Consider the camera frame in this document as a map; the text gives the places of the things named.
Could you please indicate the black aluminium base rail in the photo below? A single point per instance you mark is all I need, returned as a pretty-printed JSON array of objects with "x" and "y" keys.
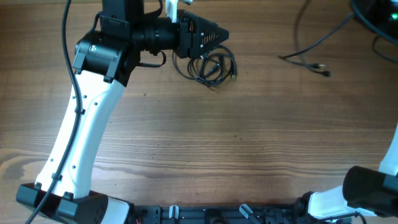
[{"x": 219, "y": 215}]

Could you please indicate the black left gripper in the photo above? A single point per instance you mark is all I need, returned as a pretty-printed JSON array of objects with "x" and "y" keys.
[{"x": 189, "y": 43}]

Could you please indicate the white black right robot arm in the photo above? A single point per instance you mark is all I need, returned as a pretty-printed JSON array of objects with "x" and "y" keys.
[{"x": 364, "y": 192}]

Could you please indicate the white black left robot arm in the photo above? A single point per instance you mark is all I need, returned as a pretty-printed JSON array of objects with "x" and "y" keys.
[{"x": 100, "y": 71}]

